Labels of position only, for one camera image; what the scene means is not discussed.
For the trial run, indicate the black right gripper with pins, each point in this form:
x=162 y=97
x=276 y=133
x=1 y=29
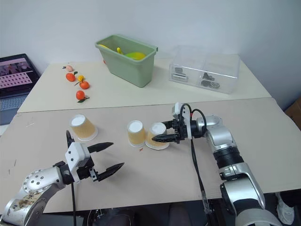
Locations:
x=181 y=131

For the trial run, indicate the dark small parts in drawer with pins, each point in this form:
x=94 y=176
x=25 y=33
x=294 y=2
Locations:
x=208 y=76
x=211 y=84
x=179 y=70

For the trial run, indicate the brown cardboard box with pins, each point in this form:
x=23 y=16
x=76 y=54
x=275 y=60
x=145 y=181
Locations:
x=295 y=113

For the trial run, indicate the yellow toy banana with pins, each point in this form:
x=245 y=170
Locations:
x=103 y=46

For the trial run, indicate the ribbed yellow paper cup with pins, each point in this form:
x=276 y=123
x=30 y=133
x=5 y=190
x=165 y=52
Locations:
x=137 y=135
x=157 y=144
x=85 y=129

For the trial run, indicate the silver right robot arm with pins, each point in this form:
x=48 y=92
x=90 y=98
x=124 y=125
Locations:
x=228 y=150

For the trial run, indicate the open laptop computer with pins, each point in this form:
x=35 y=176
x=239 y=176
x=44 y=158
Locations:
x=14 y=77

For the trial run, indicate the yellow-green toy mango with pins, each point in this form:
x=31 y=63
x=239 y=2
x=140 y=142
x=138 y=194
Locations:
x=134 y=56

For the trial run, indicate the clear plastic drawer box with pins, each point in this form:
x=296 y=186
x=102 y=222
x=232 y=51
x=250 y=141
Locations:
x=207 y=68

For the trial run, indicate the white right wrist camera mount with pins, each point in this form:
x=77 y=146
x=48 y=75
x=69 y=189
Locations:
x=187 y=122

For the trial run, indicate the white shoe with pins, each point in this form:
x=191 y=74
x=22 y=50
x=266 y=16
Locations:
x=285 y=209

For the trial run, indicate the small yellow toy flower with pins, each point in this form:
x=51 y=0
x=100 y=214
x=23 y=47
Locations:
x=81 y=78

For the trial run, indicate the small yellow toy fruit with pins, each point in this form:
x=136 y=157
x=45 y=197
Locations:
x=119 y=50

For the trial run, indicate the pink toy peach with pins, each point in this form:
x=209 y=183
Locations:
x=68 y=68

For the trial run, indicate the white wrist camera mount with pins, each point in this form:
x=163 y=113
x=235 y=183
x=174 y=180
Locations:
x=187 y=122
x=74 y=155

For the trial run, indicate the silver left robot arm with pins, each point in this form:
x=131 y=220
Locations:
x=35 y=186

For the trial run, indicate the green plastic bin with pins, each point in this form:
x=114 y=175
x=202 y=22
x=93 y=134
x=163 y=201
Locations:
x=131 y=68

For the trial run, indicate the orange toy tangerine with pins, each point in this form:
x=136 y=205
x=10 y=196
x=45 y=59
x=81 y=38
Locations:
x=84 y=85
x=70 y=77
x=80 y=94

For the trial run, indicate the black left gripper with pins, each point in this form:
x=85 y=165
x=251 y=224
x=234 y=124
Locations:
x=85 y=173

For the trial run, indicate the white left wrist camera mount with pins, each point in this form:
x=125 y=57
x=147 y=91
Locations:
x=74 y=155

